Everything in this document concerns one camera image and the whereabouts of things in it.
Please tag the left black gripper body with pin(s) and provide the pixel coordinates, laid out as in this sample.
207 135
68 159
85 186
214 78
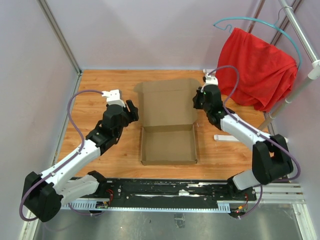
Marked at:
126 113

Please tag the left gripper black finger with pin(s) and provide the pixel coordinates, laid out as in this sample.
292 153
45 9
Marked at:
132 111
126 121

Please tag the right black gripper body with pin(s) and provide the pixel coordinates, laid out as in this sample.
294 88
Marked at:
205 107

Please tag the brown cardboard box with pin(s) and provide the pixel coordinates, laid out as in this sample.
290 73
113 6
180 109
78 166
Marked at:
167 118

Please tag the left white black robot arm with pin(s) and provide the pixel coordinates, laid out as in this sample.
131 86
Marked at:
45 193

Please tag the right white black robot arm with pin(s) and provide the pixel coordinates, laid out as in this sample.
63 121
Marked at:
271 159

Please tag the red cloth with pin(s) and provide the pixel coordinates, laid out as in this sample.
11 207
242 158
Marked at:
254 72

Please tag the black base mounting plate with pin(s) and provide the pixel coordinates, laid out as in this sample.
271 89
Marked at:
120 188

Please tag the white metal clothes rack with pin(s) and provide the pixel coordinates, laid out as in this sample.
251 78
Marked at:
313 75

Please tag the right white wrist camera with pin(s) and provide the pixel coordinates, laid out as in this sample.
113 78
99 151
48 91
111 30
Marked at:
209 80

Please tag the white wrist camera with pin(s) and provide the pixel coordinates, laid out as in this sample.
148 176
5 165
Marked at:
209 80
113 97

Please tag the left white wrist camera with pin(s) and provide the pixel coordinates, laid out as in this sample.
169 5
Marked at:
113 97

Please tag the grey slotted cable duct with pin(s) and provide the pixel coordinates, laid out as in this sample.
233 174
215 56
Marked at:
150 204

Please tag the aluminium corner post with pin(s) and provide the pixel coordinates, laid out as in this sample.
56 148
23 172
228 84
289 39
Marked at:
59 34

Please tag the aluminium frame rail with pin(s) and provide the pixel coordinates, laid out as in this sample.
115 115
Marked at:
285 193

